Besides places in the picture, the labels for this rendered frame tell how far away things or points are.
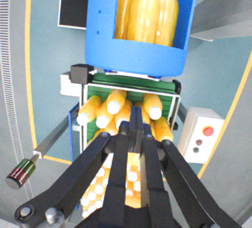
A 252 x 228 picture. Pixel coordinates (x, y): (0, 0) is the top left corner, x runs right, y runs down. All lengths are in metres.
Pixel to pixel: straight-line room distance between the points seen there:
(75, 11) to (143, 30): 1.22
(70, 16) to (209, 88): 1.61
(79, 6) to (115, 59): 1.25
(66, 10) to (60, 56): 0.49
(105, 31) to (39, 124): 1.96
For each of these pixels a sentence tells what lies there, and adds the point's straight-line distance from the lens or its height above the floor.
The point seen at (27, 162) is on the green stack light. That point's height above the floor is 1.17.
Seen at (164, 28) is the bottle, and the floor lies 1.13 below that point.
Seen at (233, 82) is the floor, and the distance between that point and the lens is 1.92.
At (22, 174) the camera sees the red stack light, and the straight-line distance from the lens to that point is 0.63.
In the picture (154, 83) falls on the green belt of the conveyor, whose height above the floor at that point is 0.89.
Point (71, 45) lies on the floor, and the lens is 1.67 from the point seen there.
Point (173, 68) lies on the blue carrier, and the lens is 0.34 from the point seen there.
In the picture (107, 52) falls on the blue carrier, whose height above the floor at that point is 1.22.
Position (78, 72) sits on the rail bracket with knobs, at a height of 1.00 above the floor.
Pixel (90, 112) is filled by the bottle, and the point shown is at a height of 1.06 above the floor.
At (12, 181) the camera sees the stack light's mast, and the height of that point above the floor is 1.26.
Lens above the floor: 1.53
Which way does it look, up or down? 69 degrees down
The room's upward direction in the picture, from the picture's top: 171 degrees counter-clockwise
